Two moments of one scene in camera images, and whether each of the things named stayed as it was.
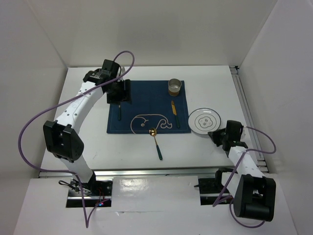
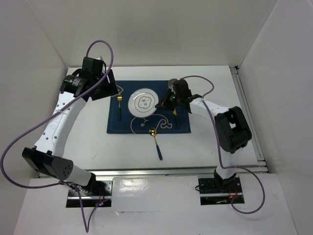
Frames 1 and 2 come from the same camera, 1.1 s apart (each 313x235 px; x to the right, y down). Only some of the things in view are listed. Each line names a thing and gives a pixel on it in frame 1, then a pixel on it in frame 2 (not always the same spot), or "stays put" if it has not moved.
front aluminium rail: [136, 173] stays put
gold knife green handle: [175, 113] stays put
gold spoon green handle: [152, 132] stays put
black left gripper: [114, 100] to [110, 89]
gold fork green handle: [119, 113] stays put
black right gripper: [214, 135] to [165, 102]
